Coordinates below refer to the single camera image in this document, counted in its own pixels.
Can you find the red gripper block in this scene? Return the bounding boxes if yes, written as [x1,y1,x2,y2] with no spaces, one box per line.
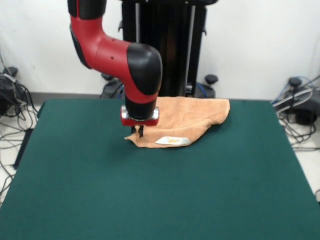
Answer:
[120,105,161,138]

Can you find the tan terry towel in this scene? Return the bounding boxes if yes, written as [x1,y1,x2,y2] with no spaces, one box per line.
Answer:
[124,96,231,149]

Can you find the dark green table cloth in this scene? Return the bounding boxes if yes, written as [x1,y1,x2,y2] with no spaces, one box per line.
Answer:
[0,99,320,240]

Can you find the black floor base foot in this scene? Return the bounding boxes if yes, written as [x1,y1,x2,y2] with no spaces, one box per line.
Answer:
[273,76,320,126]
[0,66,20,116]

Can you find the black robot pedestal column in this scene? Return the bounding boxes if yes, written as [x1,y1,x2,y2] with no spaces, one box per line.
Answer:
[117,0,208,100]

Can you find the tangled black floor cables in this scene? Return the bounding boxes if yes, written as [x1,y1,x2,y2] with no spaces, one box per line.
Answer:
[0,49,40,203]
[277,114,320,151]

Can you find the blue cable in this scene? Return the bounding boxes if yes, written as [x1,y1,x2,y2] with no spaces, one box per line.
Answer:
[271,75,320,105]

